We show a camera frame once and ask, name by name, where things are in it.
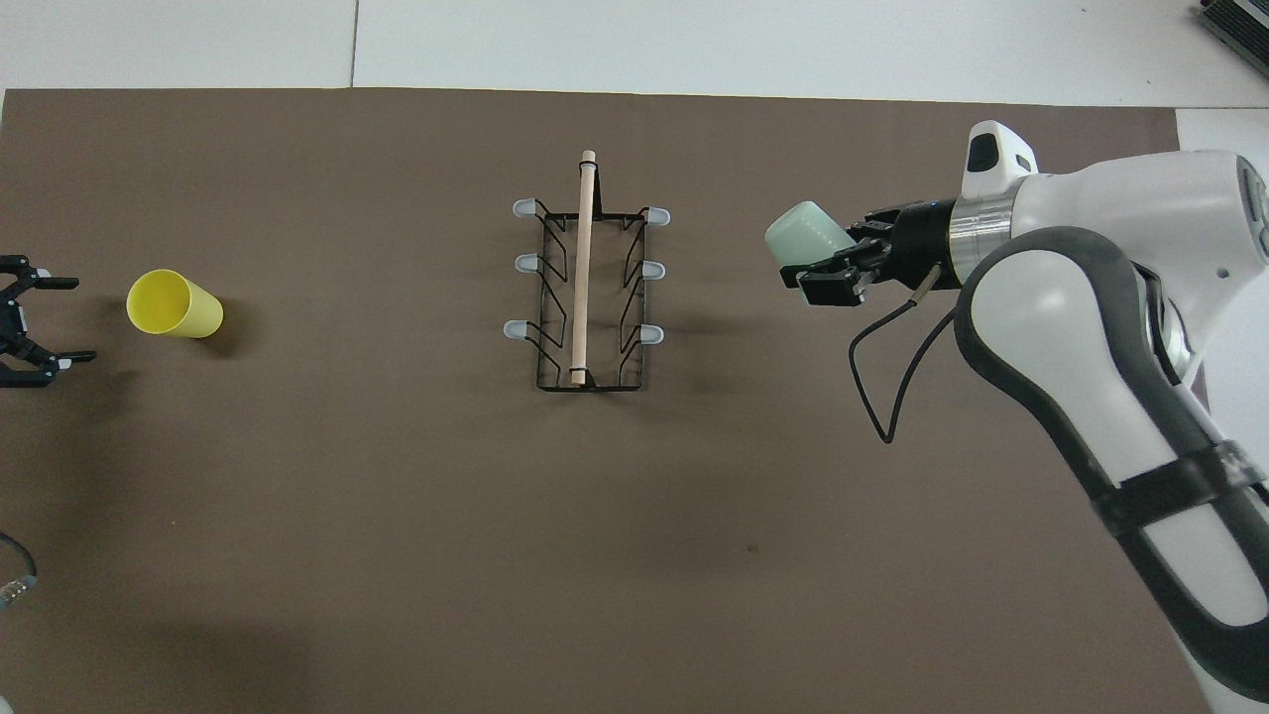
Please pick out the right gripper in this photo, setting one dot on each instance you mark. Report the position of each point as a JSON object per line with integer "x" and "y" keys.
{"x": 922, "y": 238}

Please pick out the pale green plastic cup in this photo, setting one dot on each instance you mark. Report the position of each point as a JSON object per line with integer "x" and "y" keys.
{"x": 808, "y": 233}

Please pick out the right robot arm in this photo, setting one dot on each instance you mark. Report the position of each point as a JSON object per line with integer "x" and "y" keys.
{"x": 1091, "y": 228}

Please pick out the yellow plastic cup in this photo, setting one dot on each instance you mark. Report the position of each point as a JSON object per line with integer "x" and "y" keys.
{"x": 173, "y": 305}

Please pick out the grey ribbed device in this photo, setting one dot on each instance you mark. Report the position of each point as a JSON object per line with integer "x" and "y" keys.
{"x": 1239, "y": 22}

